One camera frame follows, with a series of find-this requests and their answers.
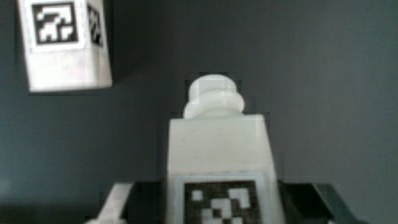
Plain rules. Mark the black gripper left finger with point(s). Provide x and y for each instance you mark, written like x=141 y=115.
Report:
x=132 y=206

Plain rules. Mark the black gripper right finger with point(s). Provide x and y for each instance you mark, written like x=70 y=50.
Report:
x=314 y=204

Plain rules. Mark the white table leg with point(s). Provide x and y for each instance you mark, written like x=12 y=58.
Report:
x=65 y=42
x=223 y=190

